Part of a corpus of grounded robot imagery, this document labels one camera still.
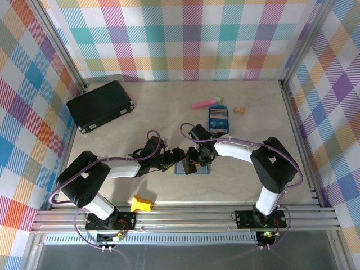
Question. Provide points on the blue leather card holder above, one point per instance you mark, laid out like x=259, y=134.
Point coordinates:
x=205, y=170

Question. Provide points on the blue oval tray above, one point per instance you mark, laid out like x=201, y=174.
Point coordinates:
x=219, y=131

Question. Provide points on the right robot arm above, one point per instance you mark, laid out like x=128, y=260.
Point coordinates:
x=233, y=150

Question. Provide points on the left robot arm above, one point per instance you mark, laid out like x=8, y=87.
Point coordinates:
x=123, y=168

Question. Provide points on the stack of colourful cards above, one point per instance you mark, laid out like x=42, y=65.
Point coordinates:
x=218, y=112

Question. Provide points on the pink toy microphone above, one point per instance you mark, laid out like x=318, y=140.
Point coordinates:
x=202, y=105

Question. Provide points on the yellow plastic tool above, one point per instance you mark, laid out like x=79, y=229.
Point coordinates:
x=142, y=204

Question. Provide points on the small tan wooden piece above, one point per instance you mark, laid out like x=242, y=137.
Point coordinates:
x=240, y=110

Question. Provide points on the slotted metal strip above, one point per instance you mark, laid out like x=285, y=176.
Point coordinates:
x=168, y=239

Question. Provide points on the black hard case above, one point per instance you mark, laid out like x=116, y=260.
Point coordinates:
x=98, y=107

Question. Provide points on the small circuit board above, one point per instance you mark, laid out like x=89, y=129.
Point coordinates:
x=267, y=236
x=112, y=238

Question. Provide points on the long aluminium base rail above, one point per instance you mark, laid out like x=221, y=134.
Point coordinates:
x=182, y=218

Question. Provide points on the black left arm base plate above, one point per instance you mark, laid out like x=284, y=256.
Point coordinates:
x=126, y=220

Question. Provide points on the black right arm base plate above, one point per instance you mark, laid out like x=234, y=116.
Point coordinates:
x=244, y=219

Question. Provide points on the aluminium table side rail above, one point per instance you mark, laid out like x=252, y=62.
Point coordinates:
x=300, y=140
x=69, y=140

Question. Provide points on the aluminium frame post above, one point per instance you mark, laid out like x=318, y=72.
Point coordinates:
x=62, y=47
x=305, y=42

